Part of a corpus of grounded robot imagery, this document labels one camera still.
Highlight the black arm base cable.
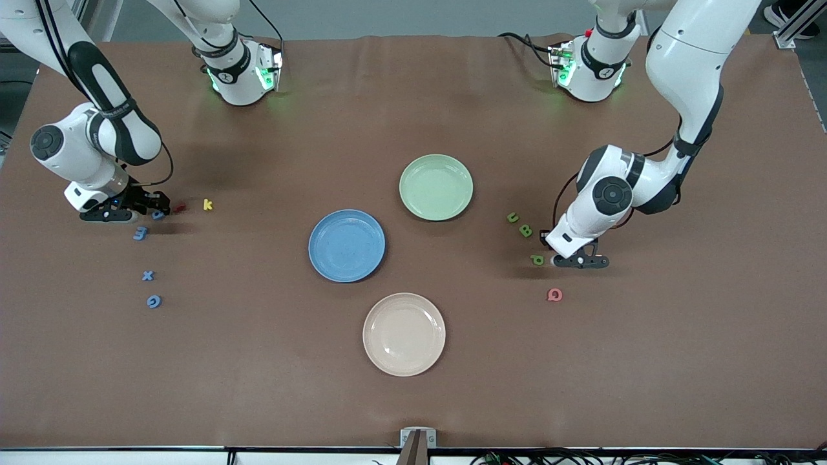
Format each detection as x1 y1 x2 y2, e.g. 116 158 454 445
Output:
249 0 286 59
497 31 563 68

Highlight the black shoe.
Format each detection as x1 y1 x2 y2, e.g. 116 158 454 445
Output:
764 0 818 39

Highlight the black right arm base cable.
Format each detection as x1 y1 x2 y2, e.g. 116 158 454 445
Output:
249 0 286 59

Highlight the brown table cover mat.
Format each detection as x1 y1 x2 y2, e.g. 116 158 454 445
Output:
0 34 827 451

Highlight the blue plate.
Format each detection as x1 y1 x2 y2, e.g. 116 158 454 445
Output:
308 209 386 284

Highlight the aluminium frame profile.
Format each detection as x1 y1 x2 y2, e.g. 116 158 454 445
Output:
772 0 827 49
68 0 107 41

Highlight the black left arm base cable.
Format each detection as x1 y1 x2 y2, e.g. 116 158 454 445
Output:
497 31 563 68

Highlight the beige plate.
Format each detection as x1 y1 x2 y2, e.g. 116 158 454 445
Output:
362 293 446 377

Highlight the green plate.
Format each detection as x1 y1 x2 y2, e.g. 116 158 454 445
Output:
399 154 474 222

